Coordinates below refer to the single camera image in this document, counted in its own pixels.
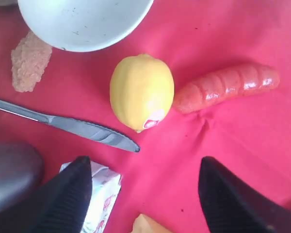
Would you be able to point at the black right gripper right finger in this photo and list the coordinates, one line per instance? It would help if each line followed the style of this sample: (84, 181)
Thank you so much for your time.
(232, 206)

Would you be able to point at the yellow cheese wedge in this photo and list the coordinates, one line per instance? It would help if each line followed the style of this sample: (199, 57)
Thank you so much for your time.
(145, 224)

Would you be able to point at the yellow lemon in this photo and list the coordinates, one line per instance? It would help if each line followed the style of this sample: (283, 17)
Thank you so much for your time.
(141, 91)

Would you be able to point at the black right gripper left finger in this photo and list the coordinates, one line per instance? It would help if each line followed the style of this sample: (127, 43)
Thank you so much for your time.
(59, 206)

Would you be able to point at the steel table knife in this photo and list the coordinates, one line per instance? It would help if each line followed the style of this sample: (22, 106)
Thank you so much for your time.
(81, 128)

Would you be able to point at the orange fried food piece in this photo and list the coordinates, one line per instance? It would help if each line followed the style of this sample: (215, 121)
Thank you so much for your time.
(29, 61)

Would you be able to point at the white ceramic bowl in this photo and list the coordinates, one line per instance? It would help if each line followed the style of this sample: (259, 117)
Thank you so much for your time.
(83, 25)

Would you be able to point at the stainless steel cup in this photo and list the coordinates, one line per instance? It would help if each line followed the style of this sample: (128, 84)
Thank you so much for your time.
(21, 171)

